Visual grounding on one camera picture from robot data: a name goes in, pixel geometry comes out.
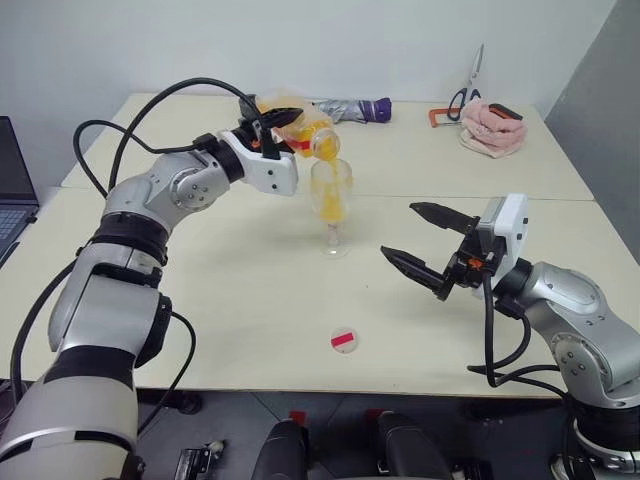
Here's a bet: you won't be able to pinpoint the orange framed small saw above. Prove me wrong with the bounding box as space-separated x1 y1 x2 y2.
427 105 464 129

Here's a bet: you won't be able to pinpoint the clear wine glass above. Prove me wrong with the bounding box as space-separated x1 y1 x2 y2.
309 158 354 260

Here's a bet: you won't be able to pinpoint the folded silver purple umbrella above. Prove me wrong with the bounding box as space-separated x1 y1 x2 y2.
312 96 392 124

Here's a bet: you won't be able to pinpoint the scissors with black blue handles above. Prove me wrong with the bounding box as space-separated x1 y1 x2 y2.
446 43 486 122

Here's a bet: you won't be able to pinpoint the pink towel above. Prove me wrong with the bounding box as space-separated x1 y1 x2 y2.
458 97 529 159

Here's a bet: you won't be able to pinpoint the dark rounded shape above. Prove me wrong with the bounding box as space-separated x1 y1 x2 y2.
249 418 310 480
374 409 451 480

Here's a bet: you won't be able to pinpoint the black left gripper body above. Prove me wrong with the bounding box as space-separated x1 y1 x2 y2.
234 116 282 159

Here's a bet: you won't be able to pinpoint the dark laptop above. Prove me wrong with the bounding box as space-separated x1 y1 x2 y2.
0 115 40 266

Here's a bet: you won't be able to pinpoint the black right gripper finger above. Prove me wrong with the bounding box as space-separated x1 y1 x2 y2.
409 201 477 234
379 244 449 302

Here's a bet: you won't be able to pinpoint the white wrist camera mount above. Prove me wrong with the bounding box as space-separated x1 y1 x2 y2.
222 130 300 196
474 193 530 301

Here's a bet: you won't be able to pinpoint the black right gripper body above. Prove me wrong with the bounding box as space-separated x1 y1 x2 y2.
434 215 502 302

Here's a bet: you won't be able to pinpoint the clear bottle with orange drink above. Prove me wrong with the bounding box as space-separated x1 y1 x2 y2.
255 88 344 162

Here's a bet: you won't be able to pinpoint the black and red flat tool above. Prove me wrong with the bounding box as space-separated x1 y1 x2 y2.
488 102 525 121

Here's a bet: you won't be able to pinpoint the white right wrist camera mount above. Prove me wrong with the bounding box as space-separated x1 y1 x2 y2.
474 193 530 301

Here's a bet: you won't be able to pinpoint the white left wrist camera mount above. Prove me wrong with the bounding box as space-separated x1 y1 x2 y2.
222 130 300 196

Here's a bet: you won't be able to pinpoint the white bottle cap red label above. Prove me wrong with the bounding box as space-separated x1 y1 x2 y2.
329 325 360 355

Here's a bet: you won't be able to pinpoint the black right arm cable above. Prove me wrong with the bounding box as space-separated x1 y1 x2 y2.
466 272 576 401

